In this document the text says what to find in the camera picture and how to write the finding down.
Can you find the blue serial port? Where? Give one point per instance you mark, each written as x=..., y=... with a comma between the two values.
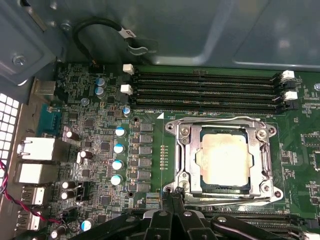
x=48, y=120

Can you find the black PC case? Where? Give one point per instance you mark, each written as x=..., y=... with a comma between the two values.
x=200, y=30

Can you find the green motherboard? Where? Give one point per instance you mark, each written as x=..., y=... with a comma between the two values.
x=156, y=140

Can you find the black RAM slot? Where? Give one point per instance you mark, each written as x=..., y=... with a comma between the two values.
x=200, y=107
x=275, y=222
x=200, y=96
x=290, y=230
x=200, y=75
x=200, y=85
x=237, y=214

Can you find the small silver port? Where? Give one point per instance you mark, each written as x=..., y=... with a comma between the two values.
x=45, y=87

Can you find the CPU socket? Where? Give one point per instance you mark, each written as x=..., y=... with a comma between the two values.
x=272, y=191

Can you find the black silver-topped capacitor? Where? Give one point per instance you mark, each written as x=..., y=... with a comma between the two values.
x=67, y=185
x=86, y=154
x=66, y=195
x=72, y=135
x=57, y=233

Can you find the silver network port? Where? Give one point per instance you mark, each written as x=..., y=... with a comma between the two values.
x=37, y=173
x=37, y=148

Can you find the silver-topped CPU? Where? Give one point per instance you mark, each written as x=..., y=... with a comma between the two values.
x=225, y=157

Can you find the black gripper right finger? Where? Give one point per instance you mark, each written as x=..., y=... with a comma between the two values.
x=190, y=230

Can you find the silver USB port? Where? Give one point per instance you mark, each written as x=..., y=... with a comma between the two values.
x=33, y=196
x=28, y=220

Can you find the metal socket cover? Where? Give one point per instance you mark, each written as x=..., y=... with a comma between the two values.
x=191, y=162

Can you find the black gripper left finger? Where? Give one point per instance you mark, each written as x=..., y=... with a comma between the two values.
x=160, y=230

